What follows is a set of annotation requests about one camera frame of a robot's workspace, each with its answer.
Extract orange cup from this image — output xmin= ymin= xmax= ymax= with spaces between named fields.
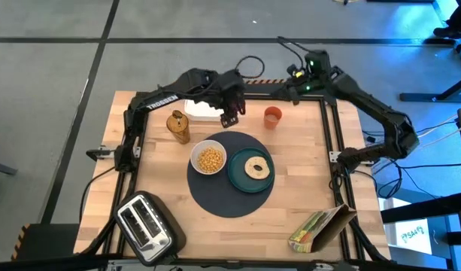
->
xmin=262 ymin=105 xmax=284 ymax=131

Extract yellow cereal balls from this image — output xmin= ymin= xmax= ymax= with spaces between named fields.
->
xmin=197 ymin=147 xmax=224 ymax=173

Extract white labelled bin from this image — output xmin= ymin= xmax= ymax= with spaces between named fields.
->
xmin=380 ymin=197 xmax=434 ymax=255

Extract silver black toaster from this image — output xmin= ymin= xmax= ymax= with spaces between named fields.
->
xmin=113 ymin=190 xmax=187 ymax=266

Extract person's foot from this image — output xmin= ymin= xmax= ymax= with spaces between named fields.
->
xmin=432 ymin=0 xmax=461 ymax=40

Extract black floor cable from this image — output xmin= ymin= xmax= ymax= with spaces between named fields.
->
xmin=361 ymin=161 xmax=461 ymax=200

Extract hazard tape strip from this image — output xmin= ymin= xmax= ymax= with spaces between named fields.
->
xmin=244 ymin=78 xmax=287 ymax=85

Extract black box hazard stripes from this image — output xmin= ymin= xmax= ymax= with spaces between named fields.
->
xmin=11 ymin=223 xmax=80 ymax=261

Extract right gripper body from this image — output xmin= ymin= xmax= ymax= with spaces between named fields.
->
xmin=284 ymin=73 xmax=323 ymax=95

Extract black table frame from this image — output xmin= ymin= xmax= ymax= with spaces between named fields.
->
xmin=102 ymin=90 xmax=389 ymax=264

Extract black looped cable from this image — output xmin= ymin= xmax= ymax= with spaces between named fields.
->
xmin=235 ymin=55 xmax=265 ymax=80

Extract black desk leg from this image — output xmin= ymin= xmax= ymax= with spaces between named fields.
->
xmin=399 ymin=75 xmax=461 ymax=103

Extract white rectangular container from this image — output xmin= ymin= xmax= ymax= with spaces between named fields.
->
xmin=183 ymin=98 xmax=226 ymax=122

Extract bagel half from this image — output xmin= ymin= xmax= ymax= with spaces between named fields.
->
xmin=244 ymin=156 xmax=271 ymax=181

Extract black power cable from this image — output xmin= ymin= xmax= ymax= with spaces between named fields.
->
xmin=78 ymin=165 xmax=117 ymax=224

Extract dark teal plate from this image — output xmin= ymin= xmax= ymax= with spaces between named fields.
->
xmin=226 ymin=147 xmax=275 ymax=194

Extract round dark woven placemat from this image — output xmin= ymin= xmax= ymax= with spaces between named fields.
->
xmin=187 ymin=130 xmax=275 ymax=218

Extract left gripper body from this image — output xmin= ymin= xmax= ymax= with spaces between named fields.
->
xmin=214 ymin=70 xmax=247 ymax=111

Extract white ceramic bowl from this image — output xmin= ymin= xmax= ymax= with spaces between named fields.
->
xmin=190 ymin=139 xmax=228 ymax=175

